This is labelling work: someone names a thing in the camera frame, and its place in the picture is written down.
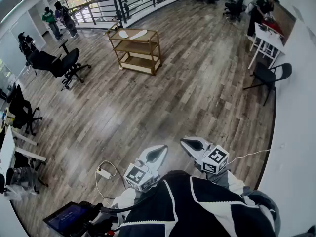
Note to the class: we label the brown table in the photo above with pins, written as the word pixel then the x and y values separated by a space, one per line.
pixel 284 21

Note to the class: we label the wooden three-tier cart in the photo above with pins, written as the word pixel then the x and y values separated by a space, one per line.
pixel 138 48

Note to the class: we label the person's right forearm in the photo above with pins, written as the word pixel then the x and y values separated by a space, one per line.
pixel 222 179

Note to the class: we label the white desk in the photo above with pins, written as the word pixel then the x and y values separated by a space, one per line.
pixel 7 147

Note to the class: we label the black white patterned sheet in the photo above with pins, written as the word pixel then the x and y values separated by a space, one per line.
pixel 261 28

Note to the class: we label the black office chair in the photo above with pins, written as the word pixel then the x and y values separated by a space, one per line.
pixel 21 107
pixel 54 65
pixel 235 7

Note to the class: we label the black tablet screen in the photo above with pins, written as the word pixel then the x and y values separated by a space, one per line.
pixel 69 217

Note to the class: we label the black metal railing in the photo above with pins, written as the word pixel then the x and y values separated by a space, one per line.
pixel 118 5

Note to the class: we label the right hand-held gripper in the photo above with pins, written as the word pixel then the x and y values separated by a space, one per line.
pixel 214 157

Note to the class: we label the clear plastic bag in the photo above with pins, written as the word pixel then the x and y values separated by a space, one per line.
pixel 22 181

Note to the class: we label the white table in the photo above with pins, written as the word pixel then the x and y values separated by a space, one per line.
pixel 270 39

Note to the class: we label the black folding chair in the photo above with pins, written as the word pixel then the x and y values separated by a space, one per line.
pixel 265 74

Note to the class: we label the person's left forearm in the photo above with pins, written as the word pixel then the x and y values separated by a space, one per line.
pixel 123 196

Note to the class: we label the white power strip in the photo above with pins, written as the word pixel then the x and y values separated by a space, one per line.
pixel 103 173

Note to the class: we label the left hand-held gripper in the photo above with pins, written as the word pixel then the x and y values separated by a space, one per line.
pixel 139 176

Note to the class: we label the red round button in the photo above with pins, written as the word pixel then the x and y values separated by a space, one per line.
pixel 110 233

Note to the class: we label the red cloth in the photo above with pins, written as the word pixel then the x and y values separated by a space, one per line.
pixel 274 28

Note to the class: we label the person's black white jacket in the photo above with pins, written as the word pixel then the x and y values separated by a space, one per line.
pixel 209 206

